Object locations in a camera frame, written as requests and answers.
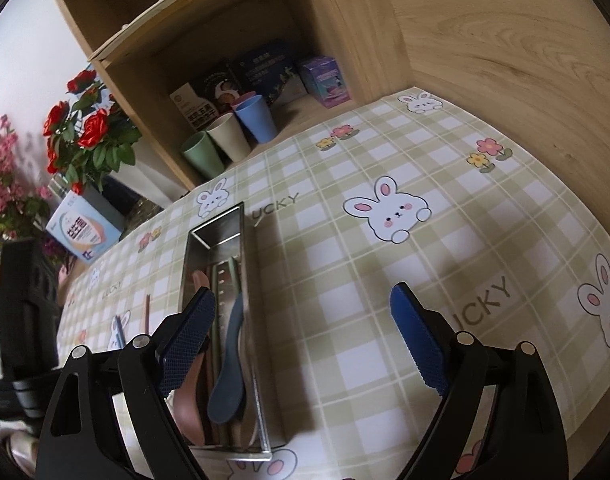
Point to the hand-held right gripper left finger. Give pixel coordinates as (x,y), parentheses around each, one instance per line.
(185,345)

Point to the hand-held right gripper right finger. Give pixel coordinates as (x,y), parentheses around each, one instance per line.
(417,335)

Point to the pink chopstick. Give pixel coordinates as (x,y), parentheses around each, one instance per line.
(147,312)

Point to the blue spoon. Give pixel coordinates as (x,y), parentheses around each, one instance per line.
(227,385)

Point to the pink spoon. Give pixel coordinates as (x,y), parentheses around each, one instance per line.
(187,410)

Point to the blue chopstick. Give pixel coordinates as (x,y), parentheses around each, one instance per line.
(119,330)

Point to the metal utensil tray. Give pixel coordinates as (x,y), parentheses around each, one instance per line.
(225,240)

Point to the green checked rabbit tablecloth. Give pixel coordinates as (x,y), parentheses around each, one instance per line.
(385,285)

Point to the blue and white carton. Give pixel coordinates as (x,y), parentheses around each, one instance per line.
(80,230)

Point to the pink artificial flowers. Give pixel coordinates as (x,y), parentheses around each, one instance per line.
(5,185)

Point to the gold patterned plate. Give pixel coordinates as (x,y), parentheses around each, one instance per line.
(145,212)

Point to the white flower vase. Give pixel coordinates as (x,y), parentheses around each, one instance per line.
(150,175)

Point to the red artificial roses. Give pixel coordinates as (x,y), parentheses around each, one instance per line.
(92,127)

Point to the green cup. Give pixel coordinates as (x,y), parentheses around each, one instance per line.
(202,157)

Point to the beige cup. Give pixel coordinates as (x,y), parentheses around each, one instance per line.
(230,135)

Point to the blue cup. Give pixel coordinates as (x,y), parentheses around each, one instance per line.
(257,117)

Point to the white and brown box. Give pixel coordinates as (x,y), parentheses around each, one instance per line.
(187,102)

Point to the pink cup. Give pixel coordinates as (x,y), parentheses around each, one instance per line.
(240,99)

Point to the dark printed box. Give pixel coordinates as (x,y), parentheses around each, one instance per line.
(220,82)

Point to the purple box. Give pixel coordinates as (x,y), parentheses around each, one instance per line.
(325,82)

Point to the dark blue box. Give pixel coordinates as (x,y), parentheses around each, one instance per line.
(267,67)

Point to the wooden shelf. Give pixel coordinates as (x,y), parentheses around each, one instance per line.
(335,10)

